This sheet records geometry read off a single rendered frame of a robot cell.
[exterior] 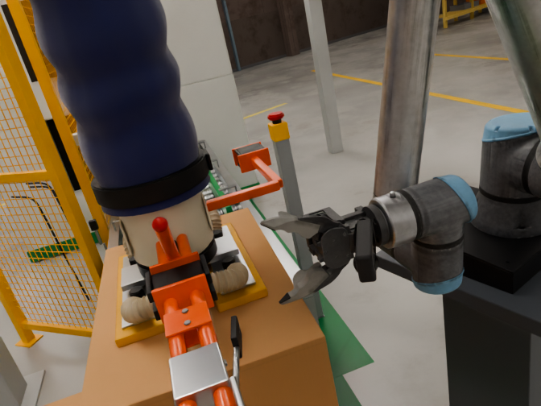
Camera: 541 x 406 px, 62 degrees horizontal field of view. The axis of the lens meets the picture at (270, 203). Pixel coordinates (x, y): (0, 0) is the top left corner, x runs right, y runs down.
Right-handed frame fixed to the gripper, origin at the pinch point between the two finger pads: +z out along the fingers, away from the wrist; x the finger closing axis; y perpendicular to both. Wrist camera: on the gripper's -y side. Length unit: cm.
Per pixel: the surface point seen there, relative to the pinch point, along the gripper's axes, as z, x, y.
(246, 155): -10, 2, 54
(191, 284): 12.4, 2.1, -0.7
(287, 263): -19, -48, 78
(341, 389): -28, -107, 70
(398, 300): -77, -107, 109
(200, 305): 11.9, 1.4, -5.9
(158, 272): 17.0, 1.7, 6.9
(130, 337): 25.8, -11.4, 11.6
